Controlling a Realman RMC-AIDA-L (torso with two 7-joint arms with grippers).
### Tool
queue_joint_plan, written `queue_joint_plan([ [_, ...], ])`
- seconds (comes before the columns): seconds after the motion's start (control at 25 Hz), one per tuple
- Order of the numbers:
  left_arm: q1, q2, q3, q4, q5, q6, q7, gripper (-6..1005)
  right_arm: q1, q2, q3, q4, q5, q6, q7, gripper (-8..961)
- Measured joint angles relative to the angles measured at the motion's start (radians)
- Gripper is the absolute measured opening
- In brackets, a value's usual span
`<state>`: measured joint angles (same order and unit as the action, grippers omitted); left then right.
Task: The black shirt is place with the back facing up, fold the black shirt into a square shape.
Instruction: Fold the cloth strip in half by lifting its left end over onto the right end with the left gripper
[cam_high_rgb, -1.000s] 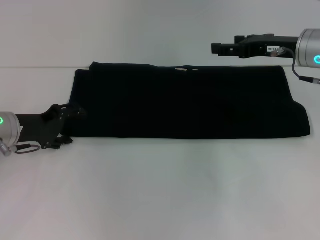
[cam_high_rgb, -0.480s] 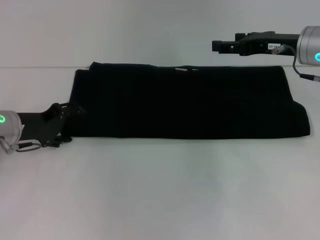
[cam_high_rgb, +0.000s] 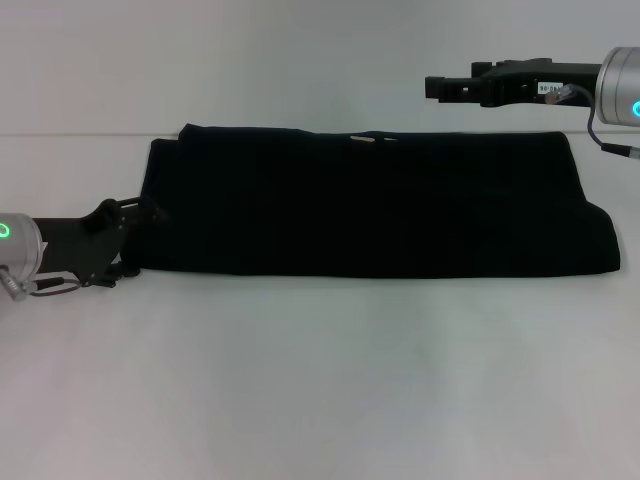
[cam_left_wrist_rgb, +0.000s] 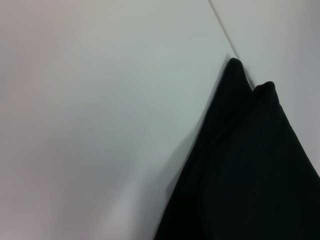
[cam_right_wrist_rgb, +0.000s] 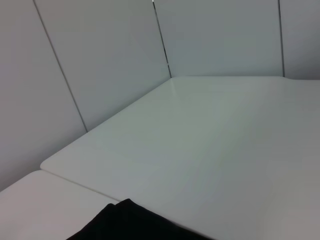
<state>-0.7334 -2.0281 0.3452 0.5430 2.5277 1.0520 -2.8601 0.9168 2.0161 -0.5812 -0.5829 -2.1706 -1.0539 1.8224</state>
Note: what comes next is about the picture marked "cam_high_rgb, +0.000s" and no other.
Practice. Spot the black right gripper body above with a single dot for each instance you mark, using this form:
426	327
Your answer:
540	82

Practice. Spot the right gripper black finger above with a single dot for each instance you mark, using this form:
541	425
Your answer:
485	68
452	89

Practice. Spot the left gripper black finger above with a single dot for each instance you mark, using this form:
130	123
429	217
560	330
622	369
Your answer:
150	212
122	275

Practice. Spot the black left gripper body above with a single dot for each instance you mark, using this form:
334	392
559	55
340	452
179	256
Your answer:
80	242

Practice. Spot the black shirt with FREE print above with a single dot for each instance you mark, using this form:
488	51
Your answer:
375	210

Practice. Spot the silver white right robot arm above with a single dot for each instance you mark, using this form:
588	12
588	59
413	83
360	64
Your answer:
620	87

